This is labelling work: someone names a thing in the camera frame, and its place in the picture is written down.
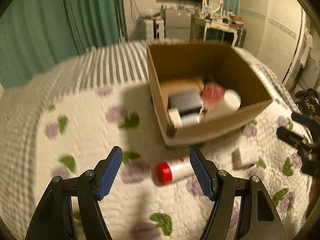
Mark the white oval vanity mirror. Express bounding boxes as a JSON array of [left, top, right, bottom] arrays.
[[202, 0, 223, 14]]

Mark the white rectangular charger box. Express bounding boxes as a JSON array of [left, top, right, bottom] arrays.
[[232, 146, 259, 170]]

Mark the white louvered wardrobe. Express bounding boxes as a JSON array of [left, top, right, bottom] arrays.
[[239, 0, 306, 88]]

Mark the white cylindrical bottle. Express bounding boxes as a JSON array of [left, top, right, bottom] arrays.
[[204, 89, 242, 120]]

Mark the light blue small box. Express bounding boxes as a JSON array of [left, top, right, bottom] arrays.
[[181, 113, 200, 127]]

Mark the white bottle red cap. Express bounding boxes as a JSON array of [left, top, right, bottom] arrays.
[[156, 158, 194, 185]]

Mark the brown cardboard box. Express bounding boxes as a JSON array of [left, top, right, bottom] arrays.
[[146, 42, 272, 146]]

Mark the grey power adapter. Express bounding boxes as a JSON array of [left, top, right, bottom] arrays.
[[168, 90, 203, 115]]

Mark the green curtain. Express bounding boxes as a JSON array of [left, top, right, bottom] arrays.
[[1, 0, 127, 89]]

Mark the white USB wall charger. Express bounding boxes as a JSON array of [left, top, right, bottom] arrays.
[[168, 108, 182, 128]]

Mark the white floral quilt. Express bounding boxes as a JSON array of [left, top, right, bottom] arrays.
[[34, 84, 311, 239]]

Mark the white dressing table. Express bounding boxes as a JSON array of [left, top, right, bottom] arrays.
[[190, 17, 246, 48]]

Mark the grey checked bed sheet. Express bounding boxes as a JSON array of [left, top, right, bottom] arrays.
[[1, 42, 293, 239]]

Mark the white suitcase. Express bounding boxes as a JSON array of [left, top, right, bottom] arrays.
[[144, 19, 165, 42]]

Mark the silver small refrigerator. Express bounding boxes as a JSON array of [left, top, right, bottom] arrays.
[[164, 9, 191, 41]]

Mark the red patterned box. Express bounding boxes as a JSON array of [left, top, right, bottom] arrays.
[[201, 82, 226, 110]]

